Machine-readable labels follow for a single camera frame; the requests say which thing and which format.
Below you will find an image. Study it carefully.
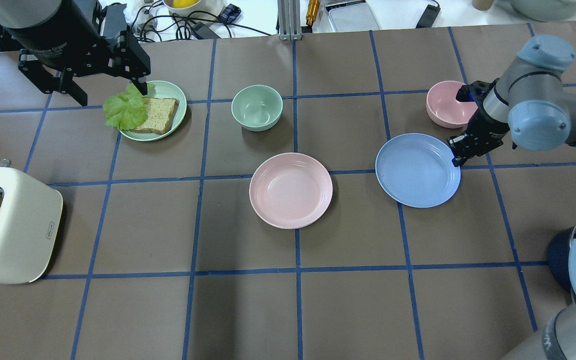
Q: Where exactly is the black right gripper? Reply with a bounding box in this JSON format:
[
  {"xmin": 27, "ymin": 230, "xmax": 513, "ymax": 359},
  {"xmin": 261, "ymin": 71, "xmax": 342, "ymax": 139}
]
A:
[{"xmin": 446, "ymin": 79, "xmax": 510, "ymax": 167}]

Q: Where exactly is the pink plate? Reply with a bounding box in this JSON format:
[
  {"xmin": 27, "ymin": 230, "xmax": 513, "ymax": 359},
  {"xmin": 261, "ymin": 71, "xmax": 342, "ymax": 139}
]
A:
[{"xmin": 248, "ymin": 152, "xmax": 334, "ymax": 230}]

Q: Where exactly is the green plate with food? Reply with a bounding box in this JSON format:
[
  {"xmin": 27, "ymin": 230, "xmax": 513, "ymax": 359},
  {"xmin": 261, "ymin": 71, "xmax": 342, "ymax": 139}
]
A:
[{"xmin": 119, "ymin": 80, "xmax": 188, "ymax": 142}]

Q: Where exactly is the blue plate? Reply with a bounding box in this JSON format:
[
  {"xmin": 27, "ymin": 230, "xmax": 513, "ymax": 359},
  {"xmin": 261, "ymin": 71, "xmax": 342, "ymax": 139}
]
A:
[{"xmin": 375, "ymin": 133, "xmax": 462, "ymax": 208}]

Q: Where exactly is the mint green bowl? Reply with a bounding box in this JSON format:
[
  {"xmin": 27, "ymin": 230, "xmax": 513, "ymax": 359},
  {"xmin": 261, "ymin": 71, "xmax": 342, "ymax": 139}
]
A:
[{"xmin": 231, "ymin": 84, "xmax": 284, "ymax": 132}]

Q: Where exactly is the pink bowl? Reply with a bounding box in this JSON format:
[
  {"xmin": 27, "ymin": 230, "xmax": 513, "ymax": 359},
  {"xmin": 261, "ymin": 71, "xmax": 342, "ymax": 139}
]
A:
[{"xmin": 425, "ymin": 80, "xmax": 477, "ymax": 129}]

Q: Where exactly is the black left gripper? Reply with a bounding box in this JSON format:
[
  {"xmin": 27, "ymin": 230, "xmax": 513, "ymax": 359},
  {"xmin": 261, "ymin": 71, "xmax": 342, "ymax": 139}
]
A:
[{"xmin": 3, "ymin": 0, "xmax": 151, "ymax": 107}]

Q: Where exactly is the green lettuce leaf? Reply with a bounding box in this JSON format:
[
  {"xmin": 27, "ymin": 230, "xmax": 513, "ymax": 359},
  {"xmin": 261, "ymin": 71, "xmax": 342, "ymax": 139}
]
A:
[{"xmin": 102, "ymin": 83, "xmax": 153, "ymax": 133}]

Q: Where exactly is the bread slice on plate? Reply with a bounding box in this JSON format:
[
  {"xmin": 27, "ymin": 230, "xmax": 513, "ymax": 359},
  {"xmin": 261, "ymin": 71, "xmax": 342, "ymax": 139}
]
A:
[{"xmin": 130, "ymin": 96, "xmax": 179, "ymax": 135}]

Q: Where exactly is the dark blue saucepan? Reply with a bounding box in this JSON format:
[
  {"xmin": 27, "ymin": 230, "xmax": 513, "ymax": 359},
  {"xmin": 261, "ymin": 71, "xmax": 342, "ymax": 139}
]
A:
[{"xmin": 546, "ymin": 227, "xmax": 575, "ymax": 293}]

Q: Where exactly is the steel mixing bowl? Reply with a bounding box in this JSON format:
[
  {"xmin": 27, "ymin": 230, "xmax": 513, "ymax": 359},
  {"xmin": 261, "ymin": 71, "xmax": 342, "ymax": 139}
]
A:
[{"xmin": 510, "ymin": 0, "xmax": 576, "ymax": 22}]

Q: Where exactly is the silver digital scale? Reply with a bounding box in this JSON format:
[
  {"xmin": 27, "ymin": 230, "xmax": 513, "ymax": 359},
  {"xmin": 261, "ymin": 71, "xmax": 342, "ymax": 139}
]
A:
[{"xmin": 324, "ymin": 0, "xmax": 381, "ymax": 32}]

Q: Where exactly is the cardboard tube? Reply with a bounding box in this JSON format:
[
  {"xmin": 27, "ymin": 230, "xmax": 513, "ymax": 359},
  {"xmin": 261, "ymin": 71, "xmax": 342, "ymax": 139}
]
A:
[{"xmin": 471, "ymin": 0, "xmax": 495, "ymax": 11}]

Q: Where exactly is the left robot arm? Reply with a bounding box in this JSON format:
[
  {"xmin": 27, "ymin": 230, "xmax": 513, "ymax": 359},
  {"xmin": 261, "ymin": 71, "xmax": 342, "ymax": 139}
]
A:
[{"xmin": 0, "ymin": 0, "xmax": 151, "ymax": 106}]

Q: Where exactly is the gold cylindrical tool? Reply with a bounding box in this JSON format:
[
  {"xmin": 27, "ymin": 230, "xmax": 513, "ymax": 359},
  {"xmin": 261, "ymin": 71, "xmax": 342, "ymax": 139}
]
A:
[{"xmin": 305, "ymin": 0, "xmax": 321, "ymax": 27}]

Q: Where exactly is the white toaster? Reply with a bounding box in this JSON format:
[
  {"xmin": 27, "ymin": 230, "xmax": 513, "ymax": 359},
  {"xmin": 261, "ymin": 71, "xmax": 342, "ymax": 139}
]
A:
[{"xmin": 0, "ymin": 167, "xmax": 64, "ymax": 284}]

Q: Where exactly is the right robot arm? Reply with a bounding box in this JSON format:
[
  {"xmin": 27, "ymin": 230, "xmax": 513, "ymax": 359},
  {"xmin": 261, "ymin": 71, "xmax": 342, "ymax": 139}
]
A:
[{"xmin": 447, "ymin": 34, "xmax": 576, "ymax": 360}]

